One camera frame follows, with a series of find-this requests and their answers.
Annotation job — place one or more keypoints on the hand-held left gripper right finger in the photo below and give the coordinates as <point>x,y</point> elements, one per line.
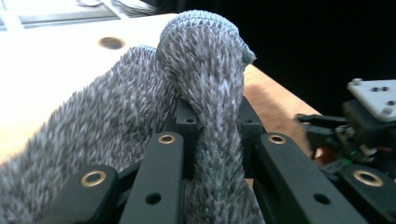
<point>249,127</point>

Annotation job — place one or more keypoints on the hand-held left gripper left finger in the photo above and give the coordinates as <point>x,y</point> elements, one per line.
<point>188,133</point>

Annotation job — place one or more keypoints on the grey fuzzy cloth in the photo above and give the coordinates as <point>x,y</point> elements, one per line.
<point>202,62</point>

